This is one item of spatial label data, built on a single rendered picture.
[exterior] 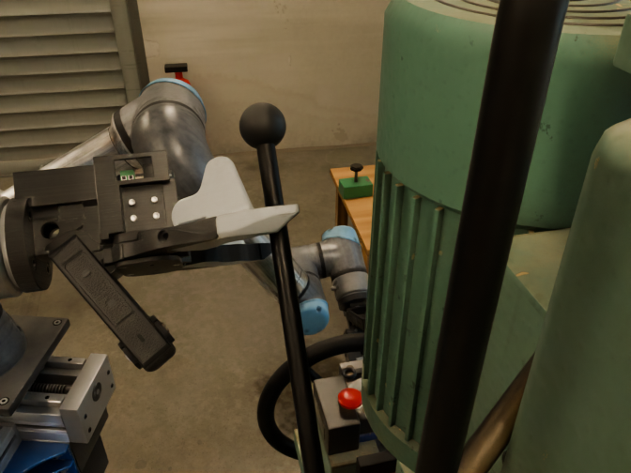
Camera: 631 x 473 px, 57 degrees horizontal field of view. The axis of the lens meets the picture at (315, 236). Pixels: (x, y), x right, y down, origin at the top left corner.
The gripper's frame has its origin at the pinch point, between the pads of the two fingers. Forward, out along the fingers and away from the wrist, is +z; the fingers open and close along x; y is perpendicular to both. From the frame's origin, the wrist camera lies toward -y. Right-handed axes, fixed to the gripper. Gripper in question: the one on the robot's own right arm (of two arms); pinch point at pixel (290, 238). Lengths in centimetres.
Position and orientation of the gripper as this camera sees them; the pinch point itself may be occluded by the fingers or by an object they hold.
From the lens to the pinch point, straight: 46.7
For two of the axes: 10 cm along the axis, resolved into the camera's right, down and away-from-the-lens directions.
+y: -1.6, -9.7, 1.6
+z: 9.7, -1.3, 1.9
